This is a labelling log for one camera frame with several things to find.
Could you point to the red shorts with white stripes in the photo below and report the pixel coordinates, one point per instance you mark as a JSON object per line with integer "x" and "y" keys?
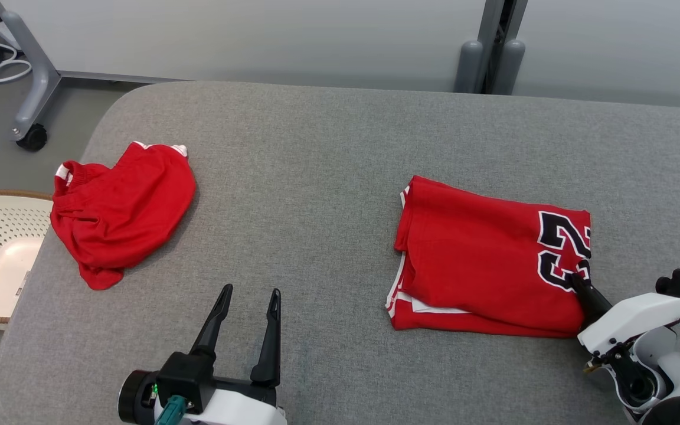
{"x": 121, "y": 212}

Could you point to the red basketball jersey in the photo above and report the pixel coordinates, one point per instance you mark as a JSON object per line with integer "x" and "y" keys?
{"x": 481, "y": 260}

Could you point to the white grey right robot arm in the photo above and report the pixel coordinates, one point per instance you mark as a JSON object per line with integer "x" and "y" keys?
{"x": 676, "y": 378}

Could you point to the grey wheeled stand leg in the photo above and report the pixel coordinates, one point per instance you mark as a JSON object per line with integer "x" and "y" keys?
{"x": 33, "y": 77}

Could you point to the grey fabric sofa cushion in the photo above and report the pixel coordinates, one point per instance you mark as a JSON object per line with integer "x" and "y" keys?
{"x": 316, "y": 206}

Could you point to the grey partition post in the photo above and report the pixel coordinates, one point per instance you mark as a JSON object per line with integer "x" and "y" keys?
{"x": 490, "y": 53}

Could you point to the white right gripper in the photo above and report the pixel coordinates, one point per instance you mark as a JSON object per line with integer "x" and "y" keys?
{"x": 635, "y": 321}

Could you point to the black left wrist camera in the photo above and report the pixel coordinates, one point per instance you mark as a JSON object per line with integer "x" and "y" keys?
{"x": 189, "y": 375}

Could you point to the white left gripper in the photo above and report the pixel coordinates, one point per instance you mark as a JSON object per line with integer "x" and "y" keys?
{"x": 239, "y": 407}

